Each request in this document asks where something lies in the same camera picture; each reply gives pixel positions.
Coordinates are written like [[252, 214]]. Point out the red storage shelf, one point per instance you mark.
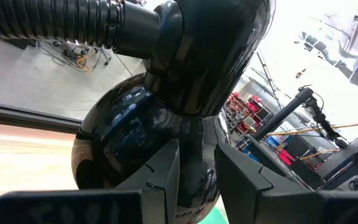
[[244, 109]]

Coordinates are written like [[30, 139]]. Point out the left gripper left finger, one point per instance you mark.
[[163, 186]]

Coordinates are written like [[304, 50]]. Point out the black desk lamp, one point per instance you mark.
[[197, 46]]

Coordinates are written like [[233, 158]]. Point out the black aluminium frame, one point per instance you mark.
[[26, 116]]

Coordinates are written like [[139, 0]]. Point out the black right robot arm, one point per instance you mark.
[[337, 158]]

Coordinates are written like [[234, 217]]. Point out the green translucent tray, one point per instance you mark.
[[214, 218]]

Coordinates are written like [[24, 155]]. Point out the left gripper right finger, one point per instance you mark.
[[244, 193]]

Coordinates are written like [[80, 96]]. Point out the black stand pole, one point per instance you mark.
[[281, 114]]

